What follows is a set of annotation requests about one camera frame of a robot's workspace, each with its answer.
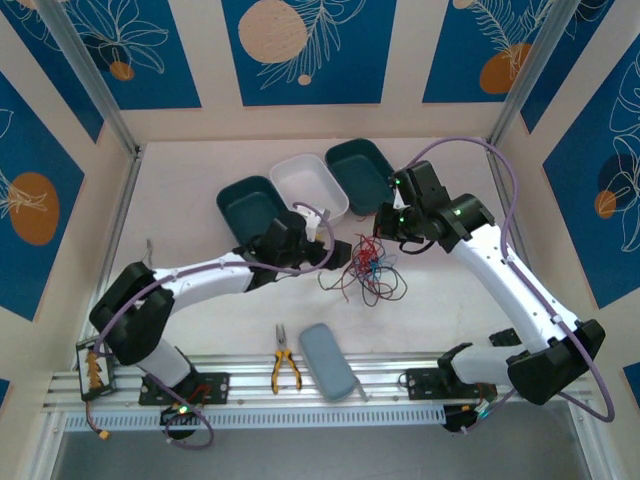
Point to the black power distribution board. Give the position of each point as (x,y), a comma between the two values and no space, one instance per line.
(95,372)

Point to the black controller with green light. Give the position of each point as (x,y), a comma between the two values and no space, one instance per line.
(457,422)
(179,417)

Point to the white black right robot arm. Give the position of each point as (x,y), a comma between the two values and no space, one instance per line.
(520,300)

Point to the white plastic bin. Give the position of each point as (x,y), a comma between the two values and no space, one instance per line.
(305,185)

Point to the silver metal tongs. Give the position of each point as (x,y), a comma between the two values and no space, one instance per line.
(148,246)

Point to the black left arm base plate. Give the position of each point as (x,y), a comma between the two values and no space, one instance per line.
(220,387)

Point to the grey blue zip case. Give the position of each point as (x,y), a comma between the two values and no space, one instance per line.
(325,360)

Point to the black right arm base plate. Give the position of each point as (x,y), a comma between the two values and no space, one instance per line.
(420,385)

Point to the aluminium mounting rail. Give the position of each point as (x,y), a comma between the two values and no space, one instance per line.
(385,370)

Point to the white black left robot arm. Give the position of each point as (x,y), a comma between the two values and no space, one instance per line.
(200,282)

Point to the black metal bracket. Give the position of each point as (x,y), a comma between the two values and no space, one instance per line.
(505,337)

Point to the teal plastic bin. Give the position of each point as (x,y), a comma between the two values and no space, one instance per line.
(245,205)
(357,170)

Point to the aluminium frame post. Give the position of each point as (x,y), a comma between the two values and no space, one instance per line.
(535,75)
(90,75)

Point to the blue floral wall panel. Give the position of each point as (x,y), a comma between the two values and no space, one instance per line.
(575,200)
(575,60)
(50,165)
(450,50)
(55,60)
(350,75)
(165,75)

